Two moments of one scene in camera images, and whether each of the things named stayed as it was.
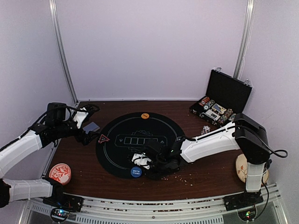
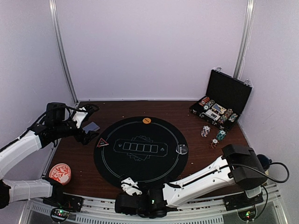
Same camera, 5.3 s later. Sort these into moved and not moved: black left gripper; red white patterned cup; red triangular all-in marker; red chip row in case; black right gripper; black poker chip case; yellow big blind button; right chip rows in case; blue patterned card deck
Moved: yellow big blind button; black right gripper; red triangular all-in marker
Not moved: red white patterned cup; blue patterned card deck; black left gripper; right chip rows in case; black poker chip case; red chip row in case
